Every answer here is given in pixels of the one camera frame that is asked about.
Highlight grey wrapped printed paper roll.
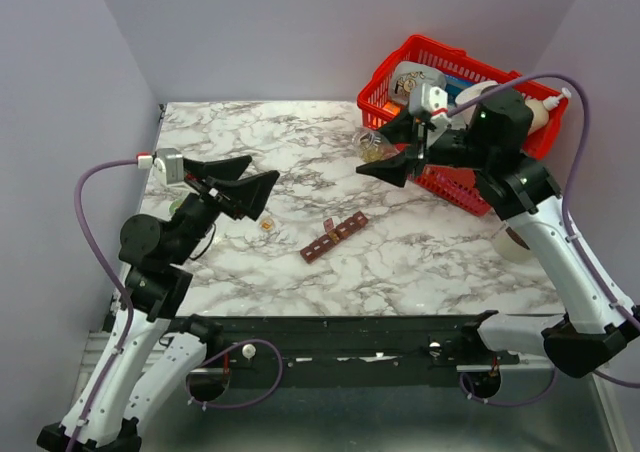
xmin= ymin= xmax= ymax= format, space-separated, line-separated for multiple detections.
xmin=388 ymin=61 xmax=446 ymax=105

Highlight blue box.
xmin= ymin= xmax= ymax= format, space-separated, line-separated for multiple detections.
xmin=445 ymin=75 xmax=473 ymax=97

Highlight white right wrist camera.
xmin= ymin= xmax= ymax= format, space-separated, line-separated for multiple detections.
xmin=408 ymin=83 xmax=449 ymax=124

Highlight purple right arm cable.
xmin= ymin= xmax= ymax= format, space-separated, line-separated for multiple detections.
xmin=447 ymin=74 xmax=640 ymax=408

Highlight clear bottle yellow pills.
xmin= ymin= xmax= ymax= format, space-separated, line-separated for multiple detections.
xmin=352 ymin=127 xmax=398 ymax=163

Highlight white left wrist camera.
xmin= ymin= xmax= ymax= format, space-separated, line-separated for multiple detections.
xmin=136 ymin=148 xmax=185 ymax=187

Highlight red weekly pill organizer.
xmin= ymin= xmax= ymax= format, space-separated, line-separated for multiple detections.
xmin=299 ymin=211 xmax=369 ymax=264

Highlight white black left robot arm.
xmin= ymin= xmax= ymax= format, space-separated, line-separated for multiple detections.
xmin=37 ymin=148 xmax=279 ymax=451

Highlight orange snack box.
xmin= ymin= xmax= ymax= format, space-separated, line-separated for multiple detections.
xmin=383 ymin=101 xmax=402 ymax=115

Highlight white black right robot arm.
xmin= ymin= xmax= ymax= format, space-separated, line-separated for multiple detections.
xmin=356 ymin=84 xmax=639 ymax=378

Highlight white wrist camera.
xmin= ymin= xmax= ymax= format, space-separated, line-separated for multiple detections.
xmin=408 ymin=83 xmax=449 ymax=124
xmin=136 ymin=148 xmax=185 ymax=187

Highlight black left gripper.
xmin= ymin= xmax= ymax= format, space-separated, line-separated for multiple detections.
xmin=169 ymin=155 xmax=280 ymax=265

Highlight cream lotion pump bottle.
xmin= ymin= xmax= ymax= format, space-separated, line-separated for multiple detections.
xmin=525 ymin=87 xmax=572 ymax=135

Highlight black metal base frame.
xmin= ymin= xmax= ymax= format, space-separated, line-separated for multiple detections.
xmin=102 ymin=309 xmax=551 ymax=391

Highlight red plastic basket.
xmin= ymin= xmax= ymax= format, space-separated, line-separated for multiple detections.
xmin=356 ymin=33 xmax=570 ymax=217

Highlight white toilet roll blue tape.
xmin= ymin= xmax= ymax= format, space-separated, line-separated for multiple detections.
xmin=455 ymin=80 xmax=499 ymax=125

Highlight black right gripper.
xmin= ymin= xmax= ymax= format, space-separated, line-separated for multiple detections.
xmin=355 ymin=98 xmax=493 ymax=190

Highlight brown round object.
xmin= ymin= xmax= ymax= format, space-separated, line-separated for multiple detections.
xmin=491 ymin=224 xmax=532 ymax=264

